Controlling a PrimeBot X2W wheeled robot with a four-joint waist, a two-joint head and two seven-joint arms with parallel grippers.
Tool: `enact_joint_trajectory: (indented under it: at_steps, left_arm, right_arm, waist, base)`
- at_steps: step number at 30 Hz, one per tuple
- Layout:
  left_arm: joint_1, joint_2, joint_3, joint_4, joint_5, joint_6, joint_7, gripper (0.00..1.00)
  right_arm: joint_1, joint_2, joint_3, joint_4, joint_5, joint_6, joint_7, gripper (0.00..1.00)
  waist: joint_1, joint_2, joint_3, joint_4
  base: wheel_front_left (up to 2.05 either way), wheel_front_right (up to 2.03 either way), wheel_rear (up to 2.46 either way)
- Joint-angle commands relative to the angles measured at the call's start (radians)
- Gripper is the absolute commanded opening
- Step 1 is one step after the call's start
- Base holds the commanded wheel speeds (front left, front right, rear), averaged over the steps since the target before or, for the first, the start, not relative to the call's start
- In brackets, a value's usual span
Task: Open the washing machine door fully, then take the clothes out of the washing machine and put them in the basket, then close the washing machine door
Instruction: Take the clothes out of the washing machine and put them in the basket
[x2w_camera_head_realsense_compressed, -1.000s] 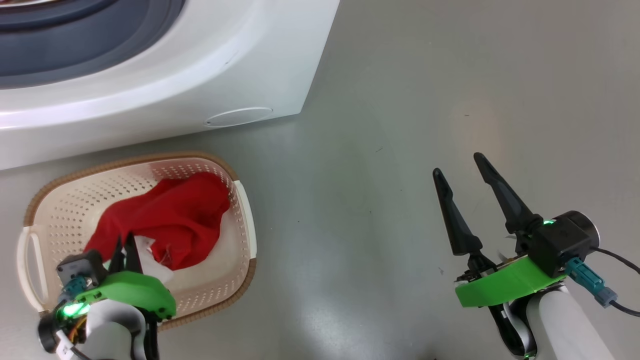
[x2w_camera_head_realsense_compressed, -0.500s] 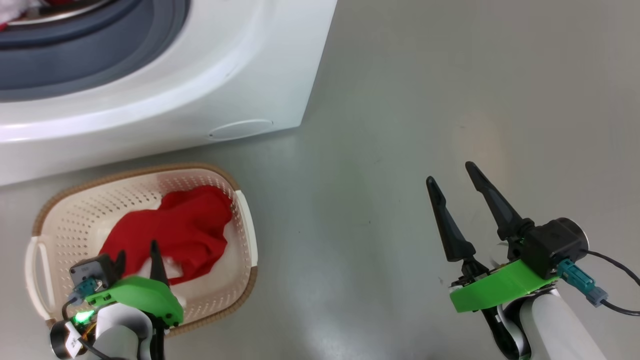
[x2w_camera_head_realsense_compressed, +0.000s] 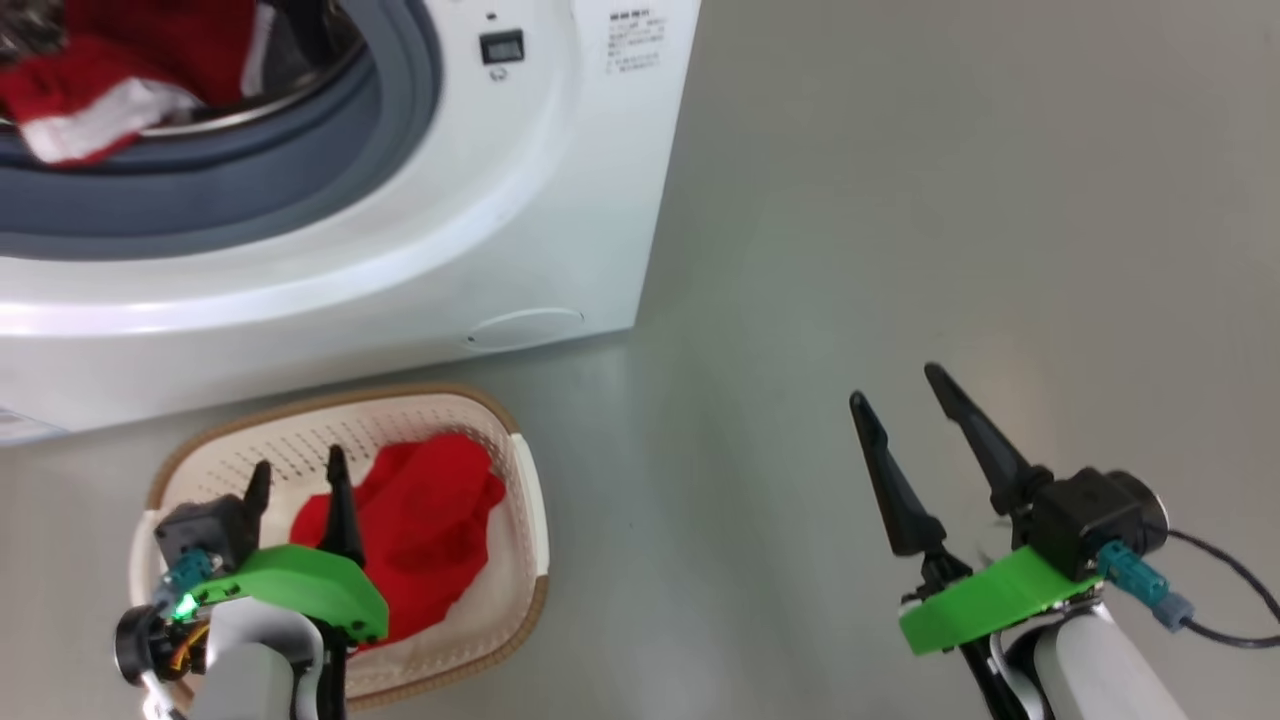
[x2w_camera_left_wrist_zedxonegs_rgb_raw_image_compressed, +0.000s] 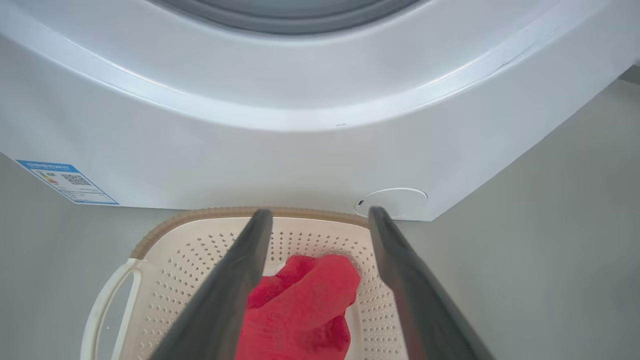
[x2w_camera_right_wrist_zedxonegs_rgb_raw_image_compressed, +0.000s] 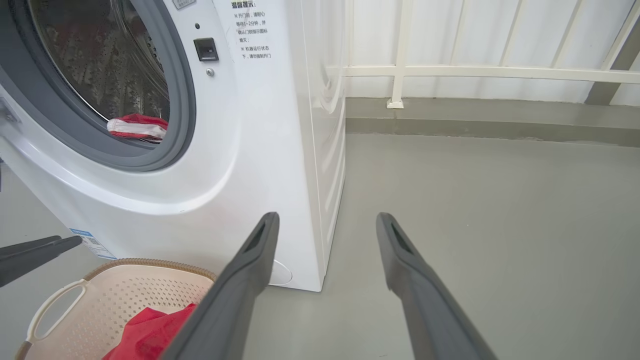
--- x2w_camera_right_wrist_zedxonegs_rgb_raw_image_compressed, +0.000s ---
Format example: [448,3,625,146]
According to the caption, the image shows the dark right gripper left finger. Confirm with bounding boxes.
[161,212,281,360]

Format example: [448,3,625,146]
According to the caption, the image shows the red and white garment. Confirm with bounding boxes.
[102,303,198,360]
[106,113,169,145]

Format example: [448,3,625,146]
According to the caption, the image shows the blue energy label sticker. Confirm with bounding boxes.
[70,228,117,261]

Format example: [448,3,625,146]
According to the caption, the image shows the round white filter cover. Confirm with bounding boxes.
[269,259,293,287]

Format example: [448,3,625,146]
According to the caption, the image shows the white metal railing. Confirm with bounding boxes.
[325,0,640,109]

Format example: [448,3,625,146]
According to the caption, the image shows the white front-load washing machine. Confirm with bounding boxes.
[0,0,347,292]

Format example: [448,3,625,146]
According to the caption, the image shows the white perforated basket brown rim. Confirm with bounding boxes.
[15,258,217,360]

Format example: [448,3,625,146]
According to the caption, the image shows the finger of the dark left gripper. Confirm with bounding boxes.
[0,236,83,288]
[0,236,62,260]

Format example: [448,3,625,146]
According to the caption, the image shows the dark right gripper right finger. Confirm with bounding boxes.
[376,212,498,360]

